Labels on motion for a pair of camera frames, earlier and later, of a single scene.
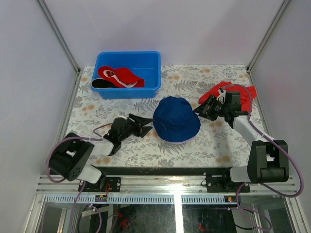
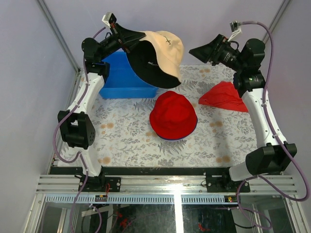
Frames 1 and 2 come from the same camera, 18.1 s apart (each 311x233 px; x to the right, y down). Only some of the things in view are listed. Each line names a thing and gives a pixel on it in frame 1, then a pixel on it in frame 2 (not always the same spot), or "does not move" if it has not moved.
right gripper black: x=202 y=109 -> x=205 y=53
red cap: x=121 y=77 -> x=173 y=116
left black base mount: x=112 y=184 does not move
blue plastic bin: x=147 y=64 -> x=122 y=83
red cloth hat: x=247 y=94 does not move
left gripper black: x=139 y=122 -> x=122 y=37
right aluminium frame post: x=274 y=22 does not move
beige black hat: x=102 y=83 -> x=156 y=59
